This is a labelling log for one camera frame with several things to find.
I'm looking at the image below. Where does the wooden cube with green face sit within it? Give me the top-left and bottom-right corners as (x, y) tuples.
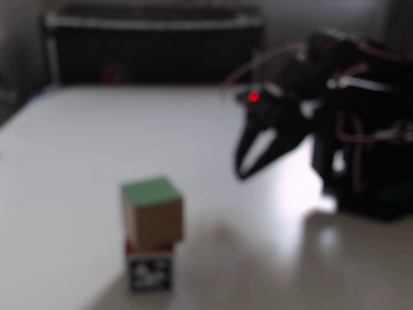
(121, 176), (185, 253)

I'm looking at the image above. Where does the red blue cube with marker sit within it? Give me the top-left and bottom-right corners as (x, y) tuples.
(124, 240), (177, 295)

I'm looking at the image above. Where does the camera box with red light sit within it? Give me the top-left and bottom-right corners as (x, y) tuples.
(232, 82), (285, 108)

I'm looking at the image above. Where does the black box with metal frame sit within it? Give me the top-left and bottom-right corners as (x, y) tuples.
(43, 8), (266, 86)

